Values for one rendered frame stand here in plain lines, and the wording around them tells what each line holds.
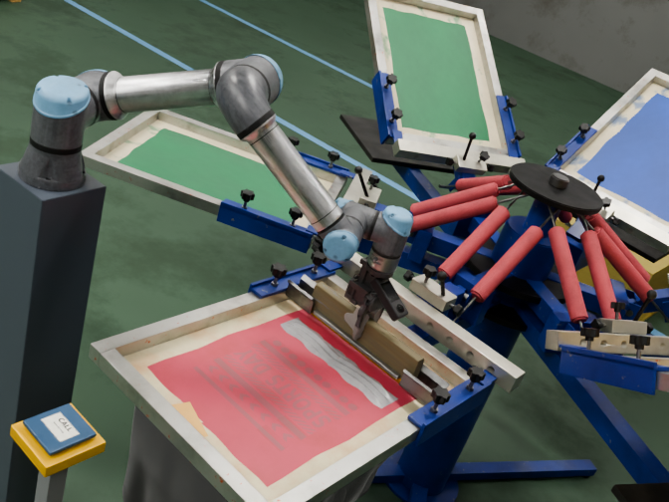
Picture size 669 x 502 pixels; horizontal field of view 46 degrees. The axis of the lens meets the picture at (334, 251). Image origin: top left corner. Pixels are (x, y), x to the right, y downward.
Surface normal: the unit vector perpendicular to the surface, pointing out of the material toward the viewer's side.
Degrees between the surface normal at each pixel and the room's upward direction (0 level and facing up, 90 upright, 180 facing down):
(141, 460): 94
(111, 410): 0
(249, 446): 0
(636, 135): 32
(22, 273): 90
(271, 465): 0
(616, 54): 90
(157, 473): 93
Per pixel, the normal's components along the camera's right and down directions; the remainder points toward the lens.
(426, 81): 0.39, -0.43
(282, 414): 0.28, -0.84
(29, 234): -0.58, 0.25
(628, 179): -0.11, -0.61
